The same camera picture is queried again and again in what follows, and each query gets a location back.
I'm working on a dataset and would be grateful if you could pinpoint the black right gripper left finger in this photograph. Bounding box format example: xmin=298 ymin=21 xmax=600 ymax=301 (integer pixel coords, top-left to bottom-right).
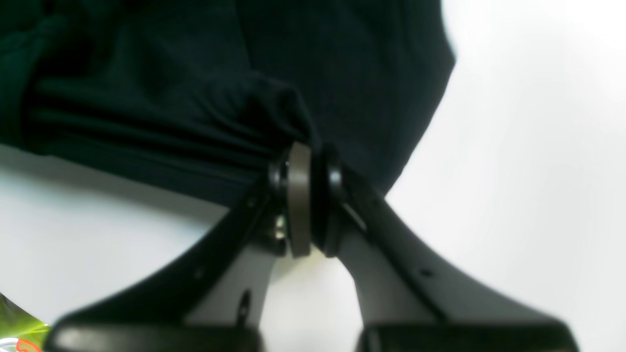
xmin=44 ymin=143 xmax=313 ymax=352

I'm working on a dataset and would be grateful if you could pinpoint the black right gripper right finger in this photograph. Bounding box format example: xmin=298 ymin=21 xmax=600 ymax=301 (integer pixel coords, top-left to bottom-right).
xmin=313 ymin=146 xmax=579 ymax=352

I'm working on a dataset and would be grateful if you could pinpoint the plain black T-shirt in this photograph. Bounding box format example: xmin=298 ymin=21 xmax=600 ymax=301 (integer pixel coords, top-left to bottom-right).
xmin=0 ymin=0 xmax=455 ymax=207

